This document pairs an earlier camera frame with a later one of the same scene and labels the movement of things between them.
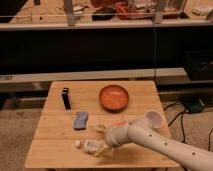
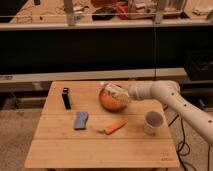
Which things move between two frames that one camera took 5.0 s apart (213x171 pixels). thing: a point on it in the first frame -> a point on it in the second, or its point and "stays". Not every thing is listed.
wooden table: x=72 y=128 stays
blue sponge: x=80 y=120 stays
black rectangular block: x=66 y=98 stays
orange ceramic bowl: x=114 y=98 stays
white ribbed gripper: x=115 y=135 -> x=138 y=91
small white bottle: x=89 y=146 -> x=116 y=89
